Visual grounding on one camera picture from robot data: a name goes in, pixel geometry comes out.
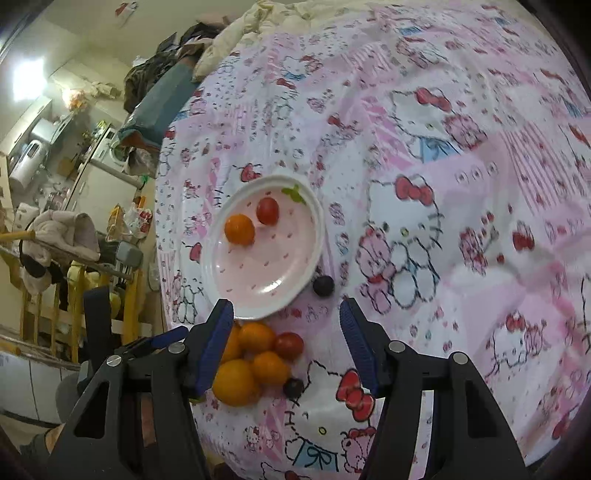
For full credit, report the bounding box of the large orange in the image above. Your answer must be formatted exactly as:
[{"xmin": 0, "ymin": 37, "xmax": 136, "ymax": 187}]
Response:
[
  {"xmin": 221, "ymin": 324, "xmax": 243, "ymax": 364},
  {"xmin": 211, "ymin": 359, "xmax": 262, "ymax": 407}
]

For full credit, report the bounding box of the dark grape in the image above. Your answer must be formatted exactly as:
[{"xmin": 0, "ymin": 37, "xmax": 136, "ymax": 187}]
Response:
[
  {"xmin": 283, "ymin": 377, "xmax": 305, "ymax": 401},
  {"xmin": 312, "ymin": 275, "xmax": 335, "ymax": 298}
]

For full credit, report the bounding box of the pile of clothes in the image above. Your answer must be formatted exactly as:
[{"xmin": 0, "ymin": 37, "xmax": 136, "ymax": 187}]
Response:
[{"xmin": 123, "ymin": 22, "xmax": 224, "ymax": 114}]

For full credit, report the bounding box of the red cherry tomato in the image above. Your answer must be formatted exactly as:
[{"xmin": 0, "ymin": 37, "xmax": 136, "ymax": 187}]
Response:
[
  {"xmin": 256, "ymin": 197, "xmax": 280, "ymax": 226},
  {"xmin": 273, "ymin": 332, "xmax": 304, "ymax": 362}
]

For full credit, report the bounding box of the pink strawberry plate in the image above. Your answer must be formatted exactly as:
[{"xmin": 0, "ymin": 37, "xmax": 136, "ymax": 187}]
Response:
[{"xmin": 200, "ymin": 169, "xmax": 325, "ymax": 321}]

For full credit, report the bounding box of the hello kitty pink bedsheet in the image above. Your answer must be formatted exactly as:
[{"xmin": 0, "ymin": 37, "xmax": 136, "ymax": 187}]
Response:
[{"xmin": 156, "ymin": 1, "xmax": 590, "ymax": 479}]

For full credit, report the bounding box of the teal cushion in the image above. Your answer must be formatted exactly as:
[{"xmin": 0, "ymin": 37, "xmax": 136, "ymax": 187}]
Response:
[{"xmin": 117, "ymin": 62, "xmax": 197, "ymax": 151}]

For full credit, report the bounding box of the small mandarin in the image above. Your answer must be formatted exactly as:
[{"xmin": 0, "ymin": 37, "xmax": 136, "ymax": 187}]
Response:
[
  {"xmin": 252, "ymin": 351, "xmax": 290, "ymax": 387},
  {"xmin": 224, "ymin": 214, "xmax": 256, "ymax": 246},
  {"xmin": 238, "ymin": 322, "xmax": 276, "ymax": 355}
]

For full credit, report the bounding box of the small mandarin back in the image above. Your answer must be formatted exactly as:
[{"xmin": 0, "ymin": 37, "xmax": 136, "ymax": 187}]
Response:
[{"xmin": 224, "ymin": 214, "xmax": 256, "ymax": 246}]

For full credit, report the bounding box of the white washing machine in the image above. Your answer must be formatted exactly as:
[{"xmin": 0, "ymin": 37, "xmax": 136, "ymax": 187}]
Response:
[{"xmin": 88, "ymin": 126, "xmax": 128, "ymax": 179}]

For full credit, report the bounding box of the cream duvet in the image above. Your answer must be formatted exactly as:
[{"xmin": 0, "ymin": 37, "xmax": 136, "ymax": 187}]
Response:
[{"xmin": 192, "ymin": 1, "xmax": 369, "ymax": 83}]

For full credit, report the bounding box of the yellow wooden chair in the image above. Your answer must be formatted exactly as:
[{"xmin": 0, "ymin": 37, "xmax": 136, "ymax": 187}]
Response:
[{"xmin": 1, "ymin": 231, "xmax": 153, "ymax": 369}]

